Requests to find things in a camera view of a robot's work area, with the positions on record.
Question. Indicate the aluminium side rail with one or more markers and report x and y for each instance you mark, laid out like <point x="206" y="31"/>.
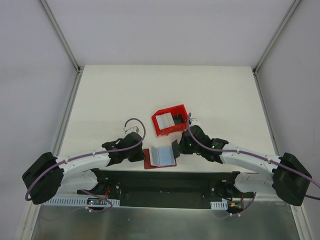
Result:
<point x="56" y="149"/>
<point x="267" y="120"/>

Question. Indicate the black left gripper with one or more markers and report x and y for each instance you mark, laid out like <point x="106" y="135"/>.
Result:
<point x="137" y="153"/>

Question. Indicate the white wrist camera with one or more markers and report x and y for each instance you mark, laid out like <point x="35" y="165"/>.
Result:
<point x="194" y="122"/>
<point x="131" y="129"/>

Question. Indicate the aluminium frame post right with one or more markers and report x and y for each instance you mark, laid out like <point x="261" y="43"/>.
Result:
<point x="276" y="35"/>

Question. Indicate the red plastic bin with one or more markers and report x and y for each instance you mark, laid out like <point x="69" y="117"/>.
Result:
<point x="179" y="115"/>

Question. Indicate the aluminium frame post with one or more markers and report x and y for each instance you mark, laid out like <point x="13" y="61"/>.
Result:
<point x="276" y="35"/>
<point x="59" y="34"/>

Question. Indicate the aluminium frame post left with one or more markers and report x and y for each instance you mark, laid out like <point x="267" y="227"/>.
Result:
<point x="59" y="34"/>

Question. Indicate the white card stack in bin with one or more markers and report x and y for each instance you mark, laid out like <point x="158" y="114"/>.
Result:
<point x="165" y="121"/>

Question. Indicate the white slotted cable duct left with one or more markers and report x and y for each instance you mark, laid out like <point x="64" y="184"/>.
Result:
<point x="81" y="201"/>

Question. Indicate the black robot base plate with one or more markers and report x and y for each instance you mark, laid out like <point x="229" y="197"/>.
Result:
<point x="160" y="189"/>

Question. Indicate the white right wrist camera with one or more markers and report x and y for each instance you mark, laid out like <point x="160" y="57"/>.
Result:
<point x="194" y="122"/>

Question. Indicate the white slotted cable duct right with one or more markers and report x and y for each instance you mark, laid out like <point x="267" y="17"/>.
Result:
<point x="219" y="205"/>

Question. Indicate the white slotted cable duct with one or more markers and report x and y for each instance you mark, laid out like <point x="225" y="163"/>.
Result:
<point x="81" y="201"/>
<point x="219" y="205"/>

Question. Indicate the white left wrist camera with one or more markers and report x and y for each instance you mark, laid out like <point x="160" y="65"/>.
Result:
<point x="131" y="129"/>

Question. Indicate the aluminium side rail right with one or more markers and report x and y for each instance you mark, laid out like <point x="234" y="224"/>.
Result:
<point x="267" y="120"/>

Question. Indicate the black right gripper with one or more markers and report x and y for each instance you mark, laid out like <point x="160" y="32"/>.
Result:
<point x="182" y="146"/>

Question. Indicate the aluminium side rail left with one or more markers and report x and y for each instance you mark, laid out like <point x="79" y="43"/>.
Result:
<point x="56" y="149"/>

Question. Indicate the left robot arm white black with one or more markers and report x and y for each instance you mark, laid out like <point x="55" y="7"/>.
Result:
<point x="75" y="167"/>

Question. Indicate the red leather card holder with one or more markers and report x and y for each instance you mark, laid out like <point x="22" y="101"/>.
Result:
<point x="161" y="157"/>

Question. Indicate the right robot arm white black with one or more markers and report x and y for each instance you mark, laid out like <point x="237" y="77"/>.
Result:
<point x="284" y="176"/>

